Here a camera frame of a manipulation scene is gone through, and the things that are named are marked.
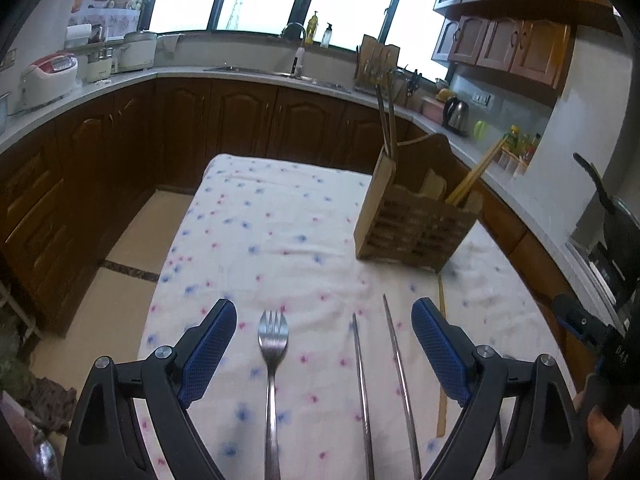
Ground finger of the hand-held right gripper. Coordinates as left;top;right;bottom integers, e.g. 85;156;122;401
553;293;609;349

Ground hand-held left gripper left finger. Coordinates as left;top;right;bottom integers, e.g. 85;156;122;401
60;298;238;480

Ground wooden lower cabinets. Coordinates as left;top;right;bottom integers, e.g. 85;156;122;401
0;77;567;337

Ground wooden upper cabinets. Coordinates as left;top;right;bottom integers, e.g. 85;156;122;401
430;0;619;92

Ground group of condiment bottles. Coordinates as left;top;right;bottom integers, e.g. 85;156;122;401
497;124;544;179

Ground white wire rack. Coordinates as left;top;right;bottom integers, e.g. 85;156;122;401
0;279;44;357

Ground pink container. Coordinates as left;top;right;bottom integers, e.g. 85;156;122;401
419;97;446;124

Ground person's right hand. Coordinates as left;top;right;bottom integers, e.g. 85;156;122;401
573;389;627;477

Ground grey hanging cloth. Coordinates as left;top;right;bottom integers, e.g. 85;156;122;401
157;33;184;56

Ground knife block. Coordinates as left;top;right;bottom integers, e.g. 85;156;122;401
353;33;402;92

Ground small white kitchen appliance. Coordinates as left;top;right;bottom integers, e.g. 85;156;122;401
78;45;120;84

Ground wooden cabinets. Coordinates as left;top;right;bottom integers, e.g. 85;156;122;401
430;0;619;92
0;77;567;337

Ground metal faucet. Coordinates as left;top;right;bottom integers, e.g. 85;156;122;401
279;22;308;79

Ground steel sink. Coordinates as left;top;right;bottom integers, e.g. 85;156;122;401
203;63;351;92

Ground pile of plastic bags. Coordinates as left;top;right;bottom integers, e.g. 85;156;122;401
0;305;77;438

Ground gas stove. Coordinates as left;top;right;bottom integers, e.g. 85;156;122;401
567;239;637;312

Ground metal chopstick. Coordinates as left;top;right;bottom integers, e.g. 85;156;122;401
382;293;424;480
375;83;390;157
351;312;376;480

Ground steel electric kettle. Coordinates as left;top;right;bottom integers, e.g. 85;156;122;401
442;95;470;136

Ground red and white rice cooker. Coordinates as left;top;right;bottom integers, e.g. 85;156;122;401
19;53;80;110

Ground large metal fork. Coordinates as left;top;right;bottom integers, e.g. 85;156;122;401
257;309;290;480

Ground floral white tablecloth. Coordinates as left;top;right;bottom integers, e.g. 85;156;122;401
135;153;602;480

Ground black wok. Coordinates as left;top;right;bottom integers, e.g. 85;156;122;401
572;152;640;262

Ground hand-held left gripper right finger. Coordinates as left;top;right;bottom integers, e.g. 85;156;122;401
410;297;584;480

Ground white kitchen countertop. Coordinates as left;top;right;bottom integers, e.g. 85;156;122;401
0;67;616;311

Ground wooden utensil holder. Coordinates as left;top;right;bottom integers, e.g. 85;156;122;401
353;133;484;274

